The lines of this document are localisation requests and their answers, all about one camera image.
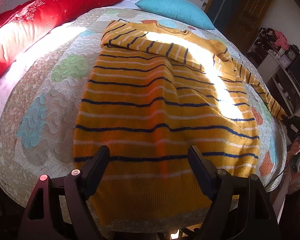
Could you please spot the patchwork quilted bedspread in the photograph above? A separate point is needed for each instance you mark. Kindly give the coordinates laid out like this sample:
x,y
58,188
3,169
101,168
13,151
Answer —
x,y
38,121

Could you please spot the person's right hand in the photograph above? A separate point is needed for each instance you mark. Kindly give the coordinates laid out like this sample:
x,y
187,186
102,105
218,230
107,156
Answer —
x,y
294,150

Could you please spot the turquoise pillow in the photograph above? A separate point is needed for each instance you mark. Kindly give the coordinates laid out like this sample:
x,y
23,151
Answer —
x,y
180,10

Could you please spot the yellow striped knit sweater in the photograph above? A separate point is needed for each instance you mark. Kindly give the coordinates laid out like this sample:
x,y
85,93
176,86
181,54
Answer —
x,y
153,93

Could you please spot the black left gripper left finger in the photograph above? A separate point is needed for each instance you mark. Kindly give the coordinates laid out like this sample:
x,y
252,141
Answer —
x,y
57,207

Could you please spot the white open shelf unit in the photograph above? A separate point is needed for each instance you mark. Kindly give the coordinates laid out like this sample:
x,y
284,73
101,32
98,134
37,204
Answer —
x,y
281,84

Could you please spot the dark round mantel clock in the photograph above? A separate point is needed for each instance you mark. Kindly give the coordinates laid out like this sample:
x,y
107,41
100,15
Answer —
x,y
292,52

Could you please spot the red long bolster pillow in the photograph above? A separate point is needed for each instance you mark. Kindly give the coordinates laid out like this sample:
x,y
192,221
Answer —
x,y
24,25

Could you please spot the pink alarm clock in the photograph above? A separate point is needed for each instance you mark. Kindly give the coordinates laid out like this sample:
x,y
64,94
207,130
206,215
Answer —
x,y
284,61

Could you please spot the dark wooden door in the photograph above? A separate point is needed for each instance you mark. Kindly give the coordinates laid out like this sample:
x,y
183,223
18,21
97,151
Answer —
x,y
246,17

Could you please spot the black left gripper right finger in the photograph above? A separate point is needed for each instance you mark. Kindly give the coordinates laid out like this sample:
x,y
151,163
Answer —
x,y
240,207

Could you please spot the pink cloth on shelf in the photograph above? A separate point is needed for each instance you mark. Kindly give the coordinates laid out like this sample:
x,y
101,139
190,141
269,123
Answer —
x,y
281,40

